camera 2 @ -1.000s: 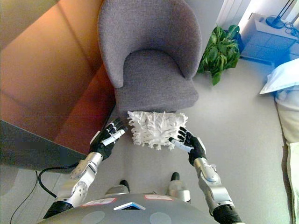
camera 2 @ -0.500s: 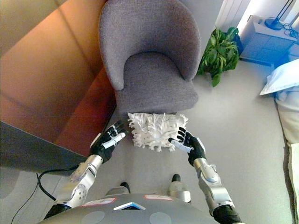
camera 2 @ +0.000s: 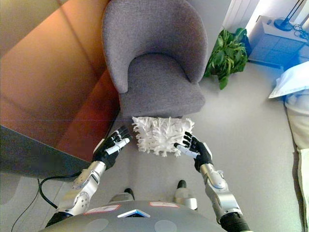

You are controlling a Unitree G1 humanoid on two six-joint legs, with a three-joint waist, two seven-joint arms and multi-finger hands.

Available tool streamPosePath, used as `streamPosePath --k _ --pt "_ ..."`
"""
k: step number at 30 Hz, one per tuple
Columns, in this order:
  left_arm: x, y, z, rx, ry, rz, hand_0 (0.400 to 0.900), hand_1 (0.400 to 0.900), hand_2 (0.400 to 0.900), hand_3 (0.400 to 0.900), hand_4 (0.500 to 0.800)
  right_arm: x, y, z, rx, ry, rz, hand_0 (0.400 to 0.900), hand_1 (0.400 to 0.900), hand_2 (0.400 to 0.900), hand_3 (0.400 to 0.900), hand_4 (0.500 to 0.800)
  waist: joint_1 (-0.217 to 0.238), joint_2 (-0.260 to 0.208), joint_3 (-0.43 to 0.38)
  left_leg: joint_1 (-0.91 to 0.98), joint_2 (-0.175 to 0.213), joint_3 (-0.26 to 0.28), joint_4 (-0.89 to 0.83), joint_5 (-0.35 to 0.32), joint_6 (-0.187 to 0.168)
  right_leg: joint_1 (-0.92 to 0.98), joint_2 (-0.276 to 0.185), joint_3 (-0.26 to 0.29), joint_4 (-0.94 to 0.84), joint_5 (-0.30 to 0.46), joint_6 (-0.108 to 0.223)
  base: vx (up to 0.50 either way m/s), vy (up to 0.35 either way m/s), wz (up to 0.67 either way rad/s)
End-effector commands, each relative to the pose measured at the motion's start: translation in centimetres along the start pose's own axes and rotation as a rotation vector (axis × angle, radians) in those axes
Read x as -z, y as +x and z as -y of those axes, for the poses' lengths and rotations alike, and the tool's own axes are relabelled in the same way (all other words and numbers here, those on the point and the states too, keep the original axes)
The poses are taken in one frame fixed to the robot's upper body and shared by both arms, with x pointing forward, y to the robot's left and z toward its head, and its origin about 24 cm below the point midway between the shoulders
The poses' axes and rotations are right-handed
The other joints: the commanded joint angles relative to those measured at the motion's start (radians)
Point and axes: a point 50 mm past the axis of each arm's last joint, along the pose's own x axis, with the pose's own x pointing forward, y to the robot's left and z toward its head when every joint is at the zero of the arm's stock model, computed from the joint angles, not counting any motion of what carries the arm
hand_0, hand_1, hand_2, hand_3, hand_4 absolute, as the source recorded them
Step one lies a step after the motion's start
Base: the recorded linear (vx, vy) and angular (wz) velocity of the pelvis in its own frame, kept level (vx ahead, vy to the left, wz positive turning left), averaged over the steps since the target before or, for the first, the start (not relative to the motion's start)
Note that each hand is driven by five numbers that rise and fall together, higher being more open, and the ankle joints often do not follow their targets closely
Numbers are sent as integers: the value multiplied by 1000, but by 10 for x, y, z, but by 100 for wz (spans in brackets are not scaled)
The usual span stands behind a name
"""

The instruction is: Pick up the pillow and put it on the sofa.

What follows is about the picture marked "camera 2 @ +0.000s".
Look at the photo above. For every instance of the dark grey desk edge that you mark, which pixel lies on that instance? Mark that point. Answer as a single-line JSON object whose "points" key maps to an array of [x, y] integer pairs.
{"points": [[36, 154]]}

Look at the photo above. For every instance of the white bedside cabinet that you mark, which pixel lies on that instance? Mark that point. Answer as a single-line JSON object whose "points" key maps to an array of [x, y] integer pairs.
{"points": [[277, 41]]}

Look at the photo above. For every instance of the grey robot torso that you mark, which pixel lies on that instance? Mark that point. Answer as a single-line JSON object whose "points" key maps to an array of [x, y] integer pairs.
{"points": [[135, 218]]}

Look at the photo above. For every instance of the white bed with duvet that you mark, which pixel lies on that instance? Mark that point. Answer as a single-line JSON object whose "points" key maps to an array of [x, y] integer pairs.
{"points": [[298, 135]]}

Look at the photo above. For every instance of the light blue bed pillow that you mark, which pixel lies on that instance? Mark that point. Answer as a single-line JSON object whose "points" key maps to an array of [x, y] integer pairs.
{"points": [[290, 81]]}

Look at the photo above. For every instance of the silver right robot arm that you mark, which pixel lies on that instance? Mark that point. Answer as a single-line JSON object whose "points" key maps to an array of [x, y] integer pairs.
{"points": [[220, 193]]}

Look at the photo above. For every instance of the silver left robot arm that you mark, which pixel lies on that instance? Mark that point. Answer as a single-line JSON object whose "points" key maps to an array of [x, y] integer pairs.
{"points": [[83, 191]]}

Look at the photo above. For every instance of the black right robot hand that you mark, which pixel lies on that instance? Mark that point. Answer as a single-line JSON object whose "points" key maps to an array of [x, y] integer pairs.
{"points": [[197, 150]]}

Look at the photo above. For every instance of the green potted plant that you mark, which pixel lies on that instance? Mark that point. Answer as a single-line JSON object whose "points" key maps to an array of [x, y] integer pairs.
{"points": [[228, 55]]}

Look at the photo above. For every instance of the silver right robot leg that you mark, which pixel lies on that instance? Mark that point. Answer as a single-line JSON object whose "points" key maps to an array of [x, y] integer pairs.
{"points": [[184, 195]]}

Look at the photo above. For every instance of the white shaggy pillow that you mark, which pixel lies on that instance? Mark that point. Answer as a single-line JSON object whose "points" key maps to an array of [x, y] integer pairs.
{"points": [[161, 135]]}

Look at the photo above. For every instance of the black desk lamp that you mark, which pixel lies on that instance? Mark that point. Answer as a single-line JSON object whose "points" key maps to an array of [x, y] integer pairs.
{"points": [[285, 20]]}

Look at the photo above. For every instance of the silver robot leg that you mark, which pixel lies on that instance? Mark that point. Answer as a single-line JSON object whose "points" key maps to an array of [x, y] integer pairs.
{"points": [[123, 196], [184, 195]]}

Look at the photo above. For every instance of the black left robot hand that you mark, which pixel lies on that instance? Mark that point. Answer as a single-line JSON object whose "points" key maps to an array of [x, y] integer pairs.
{"points": [[109, 151]]}

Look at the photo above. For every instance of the grey fabric armchair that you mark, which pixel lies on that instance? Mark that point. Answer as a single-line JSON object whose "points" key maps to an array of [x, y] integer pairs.
{"points": [[154, 60]]}

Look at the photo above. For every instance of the silver left robot leg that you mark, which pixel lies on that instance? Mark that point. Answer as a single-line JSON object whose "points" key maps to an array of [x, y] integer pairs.
{"points": [[123, 196]]}

